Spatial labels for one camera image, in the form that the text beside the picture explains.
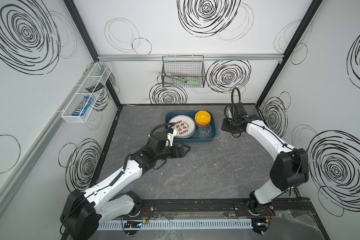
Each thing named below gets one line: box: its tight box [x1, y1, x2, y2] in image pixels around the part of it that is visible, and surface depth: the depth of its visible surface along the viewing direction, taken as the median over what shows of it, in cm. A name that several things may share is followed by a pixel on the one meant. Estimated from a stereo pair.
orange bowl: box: [195, 120, 211, 127], surface depth 102 cm
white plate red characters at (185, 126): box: [169, 115, 196, 139], surface depth 106 cm
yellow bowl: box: [194, 110, 211, 127], surface depth 107 cm
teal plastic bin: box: [164, 110, 217, 143], surface depth 104 cm
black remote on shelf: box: [85, 82, 105, 93], surface depth 81 cm
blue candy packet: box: [72, 96, 95, 116], surface depth 72 cm
